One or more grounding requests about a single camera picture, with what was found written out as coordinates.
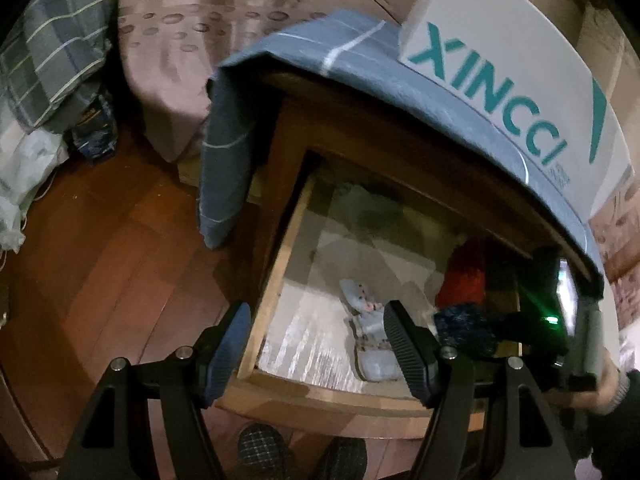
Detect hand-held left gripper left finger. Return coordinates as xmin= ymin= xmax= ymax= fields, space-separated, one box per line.
xmin=60 ymin=301 xmax=252 ymax=480

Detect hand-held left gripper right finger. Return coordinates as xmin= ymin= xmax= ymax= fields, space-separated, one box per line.
xmin=382 ymin=299 xmax=576 ymax=480

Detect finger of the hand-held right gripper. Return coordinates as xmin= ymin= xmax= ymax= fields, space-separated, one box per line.
xmin=492 ymin=311 xmax=543 ymax=356

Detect light blue patterned socks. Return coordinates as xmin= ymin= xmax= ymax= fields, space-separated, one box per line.
xmin=339 ymin=280 xmax=407 ymax=382

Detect dark blue patterned sock bundle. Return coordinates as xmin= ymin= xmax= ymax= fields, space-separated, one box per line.
xmin=433 ymin=302 xmax=502 ymax=357

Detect red sock bundle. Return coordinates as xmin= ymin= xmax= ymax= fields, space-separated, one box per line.
xmin=434 ymin=239 xmax=494 ymax=312

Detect wooden drawer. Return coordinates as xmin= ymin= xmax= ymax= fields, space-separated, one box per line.
xmin=217 ymin=172 xmax=527 ymax=427

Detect person's right forearm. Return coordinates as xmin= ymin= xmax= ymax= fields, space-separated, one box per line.
xmin=575 ymin=367 xmax=640 ymax=480

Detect white drawer liner paper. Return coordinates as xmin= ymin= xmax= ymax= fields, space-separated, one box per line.
xmin=257 ymin=185 xmax=501 ymax=397

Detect person's right hand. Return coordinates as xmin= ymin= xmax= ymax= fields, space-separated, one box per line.
xmin=565 ymin=347 xmax=628 ymax=413

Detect plaid slipper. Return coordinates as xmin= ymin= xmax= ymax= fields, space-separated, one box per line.
xmin=237 ymin=422 xmax=289 ymax=480
xmin=311 ymin=436 xmax=369 ymax=480

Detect beige dotted cloth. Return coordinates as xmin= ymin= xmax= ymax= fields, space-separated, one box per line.
xmin=587 ymin=165 xmax=640 ymax=332

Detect wooden nightstand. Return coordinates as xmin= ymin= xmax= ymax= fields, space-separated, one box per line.
xmin=250 ymin=70 xmax=603 ymax=311

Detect blue printed package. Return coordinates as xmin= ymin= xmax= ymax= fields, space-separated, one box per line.
xmin=69 ymin=91 xmax=119 ymax=167

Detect white plastic bag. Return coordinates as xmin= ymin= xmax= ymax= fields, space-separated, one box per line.
xmin=0 ymin=129 xmax=69 ymax=254

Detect white shoe box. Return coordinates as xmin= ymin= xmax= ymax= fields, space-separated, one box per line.
xmin=399 ymin=0 xmax=635 ymax=225

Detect blue checked cloth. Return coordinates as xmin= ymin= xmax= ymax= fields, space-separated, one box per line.
xmin=197 ymin=9 xmax=607 ymax=282

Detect beige dotted bed sheet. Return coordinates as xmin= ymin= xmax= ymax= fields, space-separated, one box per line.
xmin=116 ymin=0 xmax=417 ymax=164

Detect grey plaid pillow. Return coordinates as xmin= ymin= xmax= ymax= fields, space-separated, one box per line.
xmin=0 ymin=0 xmax=124 ymax=134

